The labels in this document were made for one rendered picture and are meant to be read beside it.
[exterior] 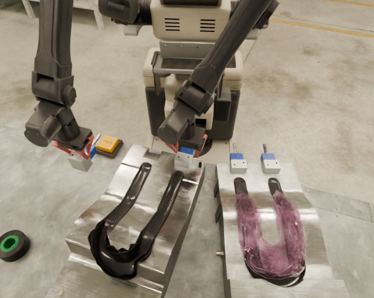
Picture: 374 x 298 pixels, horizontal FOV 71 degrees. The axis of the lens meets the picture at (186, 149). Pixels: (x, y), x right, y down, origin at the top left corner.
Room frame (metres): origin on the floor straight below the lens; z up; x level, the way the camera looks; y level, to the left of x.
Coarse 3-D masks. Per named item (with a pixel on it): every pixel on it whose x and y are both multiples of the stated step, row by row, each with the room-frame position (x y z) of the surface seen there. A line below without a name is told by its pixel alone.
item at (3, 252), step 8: (8, 232) 0.32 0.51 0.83; (16, 232) 0.32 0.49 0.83; (0, 240) 0.30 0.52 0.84; (8, 240) 0.30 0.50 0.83; (16, 240) 0.30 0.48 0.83; (24, 240) 0.30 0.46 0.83; (0, 248) 0.27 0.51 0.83; (8, 248) 0.27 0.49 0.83; (16, 248) 0.27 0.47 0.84; (24, 248) 0.28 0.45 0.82; (0, 256) 0.25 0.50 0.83; (8, 256) 0.25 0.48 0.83; (16, 256) 0.26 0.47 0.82
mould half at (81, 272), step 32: (128, 160) 0.54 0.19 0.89; (160, 160) 0.54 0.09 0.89; (160, 192) 0.42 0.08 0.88; (192, 192) 0.42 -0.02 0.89; (96, 224) 0.30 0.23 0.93; (128, 224) 0.30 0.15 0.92; (160, 256) 0.22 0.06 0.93; (64, 288) 0.17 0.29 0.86; (96, 288) 0.17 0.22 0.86; (128, 288) 0.17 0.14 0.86; (160, 288) 0.17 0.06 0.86
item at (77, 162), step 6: (96, 138) 0.59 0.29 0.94; (84, 150) 0.54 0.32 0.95; (90, 150) 0.54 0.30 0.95; (96, 150) 0.55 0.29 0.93; (72, 156) 0.50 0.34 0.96; (78, 156) 0.50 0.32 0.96; (90, 156) 0.52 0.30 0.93; (72, 162) 0.49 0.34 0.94; (78, 162) 0.49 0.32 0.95; (84, 162) 0.49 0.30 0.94; (90, 162) 0.51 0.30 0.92; (78, 168) 0.49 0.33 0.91; (84, 168) 0.48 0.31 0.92
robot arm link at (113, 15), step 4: (108, 4) 0.85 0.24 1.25; (112, 4) 0.85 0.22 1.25; (116, 4) 0.85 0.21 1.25; (120, 4) 0.85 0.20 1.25; (124, 4) 0.85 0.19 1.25; (108, 8) 0.85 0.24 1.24; (112, 8) 0.85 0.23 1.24; (116, 8) 0.85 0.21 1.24; (120, 8) 0.84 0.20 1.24; (124, 8) 0.84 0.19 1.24; (108, 12) 0.85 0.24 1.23; (112, 12) 0.85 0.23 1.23; (116, 12) 0.85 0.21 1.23; (120, 12) 0.84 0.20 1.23; (124, 12) 0.84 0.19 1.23; (112, 16) 0.86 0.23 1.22; (116, 16) 0.85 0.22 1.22; (120, 16) 0.84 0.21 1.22; (124, 16) 0.84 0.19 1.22; (112, 20) 0.88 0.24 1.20; (124, 20) 0.85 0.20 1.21; (124, 24) 0.87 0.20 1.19
